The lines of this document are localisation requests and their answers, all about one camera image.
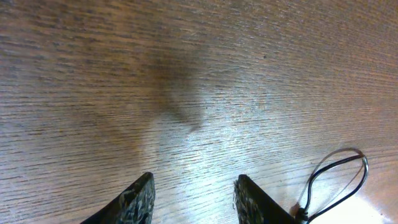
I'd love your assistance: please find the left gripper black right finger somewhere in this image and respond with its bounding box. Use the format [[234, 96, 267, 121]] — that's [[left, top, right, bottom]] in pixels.
[[234, 174, 295, 224]]

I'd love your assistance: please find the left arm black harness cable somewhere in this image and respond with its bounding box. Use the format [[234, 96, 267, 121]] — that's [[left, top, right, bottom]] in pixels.
[[292, 147, 370, 224]]

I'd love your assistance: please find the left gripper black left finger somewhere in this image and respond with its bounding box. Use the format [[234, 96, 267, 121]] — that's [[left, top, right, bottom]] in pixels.
[[81, 172, 155, 224]]

